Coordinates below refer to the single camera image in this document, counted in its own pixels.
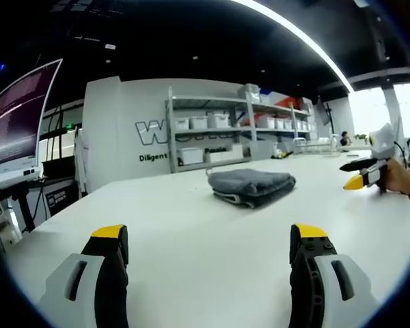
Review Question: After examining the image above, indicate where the group of white storage bins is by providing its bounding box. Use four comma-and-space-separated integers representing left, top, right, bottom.
173, 113, 316, 166

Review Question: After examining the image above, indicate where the black cabinet with label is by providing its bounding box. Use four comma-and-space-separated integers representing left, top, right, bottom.
40, 157, 80, 217

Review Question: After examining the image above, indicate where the black screen on stand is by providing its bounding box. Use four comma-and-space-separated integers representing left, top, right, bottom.
316, 96, 335, 136

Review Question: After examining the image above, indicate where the clear plastic bag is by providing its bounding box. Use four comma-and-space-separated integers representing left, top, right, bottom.
238, 83, 261, 102

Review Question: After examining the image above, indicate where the grey metal shelf rack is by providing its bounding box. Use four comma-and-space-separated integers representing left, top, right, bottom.
165, 85, 318, 174

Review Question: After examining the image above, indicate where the yellow and white tool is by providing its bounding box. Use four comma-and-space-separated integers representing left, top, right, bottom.
271, 149, 294, 161

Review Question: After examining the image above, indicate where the grey towel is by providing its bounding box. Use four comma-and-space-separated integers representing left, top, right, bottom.
206, 166, 297, 210

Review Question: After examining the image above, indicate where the person's right hand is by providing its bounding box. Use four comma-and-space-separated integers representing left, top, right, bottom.
383, 158, 410, 197

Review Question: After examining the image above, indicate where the long ceiling light strip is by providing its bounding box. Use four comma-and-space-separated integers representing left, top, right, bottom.
231, 0, 357, 92

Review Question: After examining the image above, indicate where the wire rack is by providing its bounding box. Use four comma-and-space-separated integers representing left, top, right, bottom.
292, 134, 341, 157

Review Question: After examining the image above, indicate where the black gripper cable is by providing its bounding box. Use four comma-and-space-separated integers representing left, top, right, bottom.
394, 141, 410, 169

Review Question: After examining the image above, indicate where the computer monitor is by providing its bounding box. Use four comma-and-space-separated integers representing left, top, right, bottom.
0, 58, 64, 180

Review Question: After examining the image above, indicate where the white hanging lab coat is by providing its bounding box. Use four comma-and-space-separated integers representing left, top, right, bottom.
72, 125, 90, 196

